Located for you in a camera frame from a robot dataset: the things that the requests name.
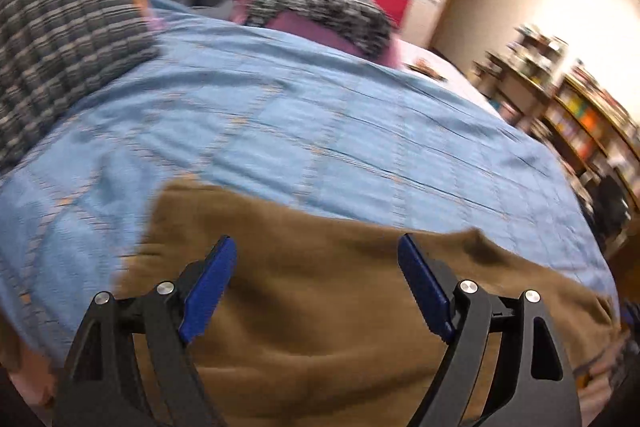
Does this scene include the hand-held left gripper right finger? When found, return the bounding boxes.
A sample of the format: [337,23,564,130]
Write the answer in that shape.
[397,233,583,427]

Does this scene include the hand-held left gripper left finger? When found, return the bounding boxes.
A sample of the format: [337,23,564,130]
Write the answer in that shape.
[52,235,238,427]

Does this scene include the brown fleece pants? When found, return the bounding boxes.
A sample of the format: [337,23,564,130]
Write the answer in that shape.
[116,179,618,427]

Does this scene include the blue checked bedspread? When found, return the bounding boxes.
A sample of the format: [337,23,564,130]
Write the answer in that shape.
[0,0,621,365]

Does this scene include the dark bag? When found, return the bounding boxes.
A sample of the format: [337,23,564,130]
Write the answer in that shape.
[585,177,632,253]

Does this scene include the pink bed sheet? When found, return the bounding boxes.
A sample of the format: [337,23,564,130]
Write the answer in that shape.
[400,39,503,118]

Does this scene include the small brown object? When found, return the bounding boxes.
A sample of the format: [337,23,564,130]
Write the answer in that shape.
[405,61,448,82]

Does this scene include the wooden bookshelf with books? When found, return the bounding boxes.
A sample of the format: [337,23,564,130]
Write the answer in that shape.
[542,62,640,220]

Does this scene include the small wooden shelf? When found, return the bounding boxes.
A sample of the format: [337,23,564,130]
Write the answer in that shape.
[472,24,568,132]

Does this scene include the purple pillow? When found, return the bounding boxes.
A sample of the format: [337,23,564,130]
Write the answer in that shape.
[267,12,401,68]

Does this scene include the dark plaid pillow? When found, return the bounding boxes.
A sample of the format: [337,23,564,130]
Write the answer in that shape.
[0,0,161,172]

